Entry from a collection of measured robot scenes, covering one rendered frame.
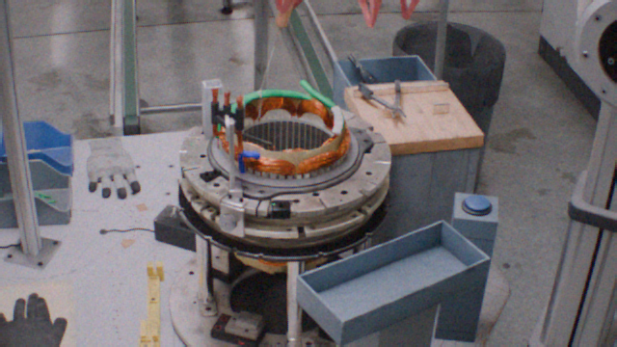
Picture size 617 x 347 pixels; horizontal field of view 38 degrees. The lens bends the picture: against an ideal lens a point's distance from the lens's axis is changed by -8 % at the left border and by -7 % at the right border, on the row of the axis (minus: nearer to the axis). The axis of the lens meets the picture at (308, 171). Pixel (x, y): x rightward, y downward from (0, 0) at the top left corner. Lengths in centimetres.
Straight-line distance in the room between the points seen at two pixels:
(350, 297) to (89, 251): 65
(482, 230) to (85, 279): 72
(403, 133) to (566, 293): 43
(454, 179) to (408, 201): 9
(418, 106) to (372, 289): 46
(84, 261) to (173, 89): 229
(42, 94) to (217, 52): 84
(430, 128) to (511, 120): 232
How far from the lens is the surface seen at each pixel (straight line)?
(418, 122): 160
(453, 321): 156
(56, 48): 446
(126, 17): 277
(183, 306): 160
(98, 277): 171
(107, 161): 198
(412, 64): 183
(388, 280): 131
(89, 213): 187
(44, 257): 176
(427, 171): 159
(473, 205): 144
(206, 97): 143
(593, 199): 125
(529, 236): 321
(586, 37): 108
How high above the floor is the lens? 185
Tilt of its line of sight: 33 degrees down
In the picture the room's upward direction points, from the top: 2 degrees clockwise
